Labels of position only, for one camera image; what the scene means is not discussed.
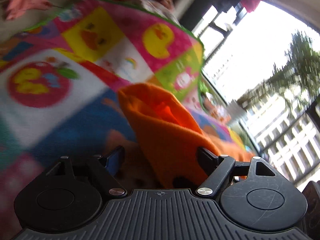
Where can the white plant pot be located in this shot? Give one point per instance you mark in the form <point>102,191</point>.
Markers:
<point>237,112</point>

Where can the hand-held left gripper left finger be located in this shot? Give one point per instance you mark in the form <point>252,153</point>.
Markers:
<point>114,158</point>

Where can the floral patterned cloth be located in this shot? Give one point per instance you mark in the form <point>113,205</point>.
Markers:
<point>167,3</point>

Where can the orange pumpkin costume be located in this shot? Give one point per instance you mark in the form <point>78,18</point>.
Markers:
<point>167,140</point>

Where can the dark window frame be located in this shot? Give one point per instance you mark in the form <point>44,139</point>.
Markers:
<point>225,22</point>

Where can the colourful printed play mat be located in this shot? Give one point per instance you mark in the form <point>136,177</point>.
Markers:
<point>62,92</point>

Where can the pink garment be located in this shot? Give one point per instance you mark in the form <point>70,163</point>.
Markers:
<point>25,3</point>

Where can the beige sofa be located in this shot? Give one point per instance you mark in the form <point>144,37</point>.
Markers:
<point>37,12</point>

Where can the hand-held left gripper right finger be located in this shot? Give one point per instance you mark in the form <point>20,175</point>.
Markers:
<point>208,156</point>

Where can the palm plant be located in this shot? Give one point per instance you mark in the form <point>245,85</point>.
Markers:
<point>300,67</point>

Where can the planter with green leaves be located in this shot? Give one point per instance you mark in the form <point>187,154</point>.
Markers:
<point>203,87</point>

